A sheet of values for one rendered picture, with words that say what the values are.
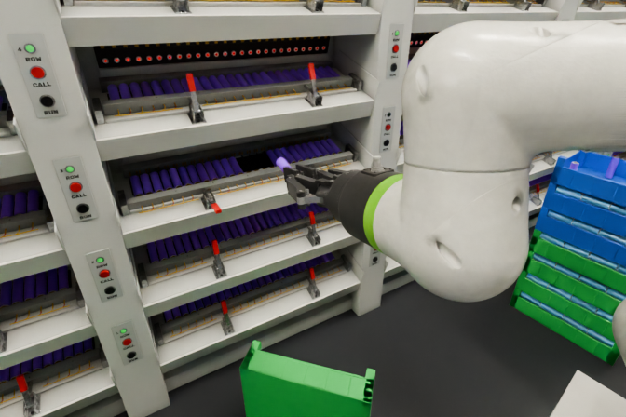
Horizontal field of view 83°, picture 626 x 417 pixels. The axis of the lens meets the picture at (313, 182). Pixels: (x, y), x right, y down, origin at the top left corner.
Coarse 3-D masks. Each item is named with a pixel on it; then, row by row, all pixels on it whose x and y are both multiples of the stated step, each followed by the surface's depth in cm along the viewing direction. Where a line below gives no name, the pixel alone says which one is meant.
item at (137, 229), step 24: (216, 144) 90; (336, 144) 104; (360, 144) 97; (336, 168) 95; (360, 168) 97; (120, 192) 74; (240, 192) 83; (264, 192) 84; (120, 216) 73; (144, 216) 74; (168, 216) 75; (192, 216) 76; (216, 216) 79; (240, 216) 83; (144, 240) 73
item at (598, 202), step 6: (558, 186) 103; (558, 192) 103; (564, 192) 102; (570, 192) 101; (576, 192) 100; (576, 198) 100; (582, 198) 98; (588, 198) 98; (594, 198) 97; (600, 198) 97; (594, 204) 97; (600, 204) 95; (606, 204) 94; (612, 204) 94; (612, 210) 94; (618, 210) 93; (624, 210) 92
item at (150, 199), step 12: (324, 156) 94; (336, 156) 95; (348, 156) 97; (276, 168) 88; (216, 180) 82; (228, 180) 82; (240, 180) 83; (252, 180) 85; (168, 192) 77; (180, 192) 77; (192, 192) 78; (228, 192) 81; (132, 204) 73; (144, 204) 74
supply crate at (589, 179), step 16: (560, 160) 100; (576, 160) 111; (592, 160) 110; (608, 160) 107; (624, 160) 104; (560, 176) 101; (576, 176) 98; (592, 176) 94; (624, 176) 105; (592, 192) 95; (608, 192) 93; (624, 192) 90
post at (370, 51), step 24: (408, 0) 81; (384, 24) 80; (408, 24) 84; (336, 48) 97; (360, 48) 88; (384, 48) 83; (408, 48) 87; (384, 72) 86; (384, 96) 89; (360, 120) 95; (360, 264) 112; (384, 264) 116; (360, 288) 115; (360, 312) 119
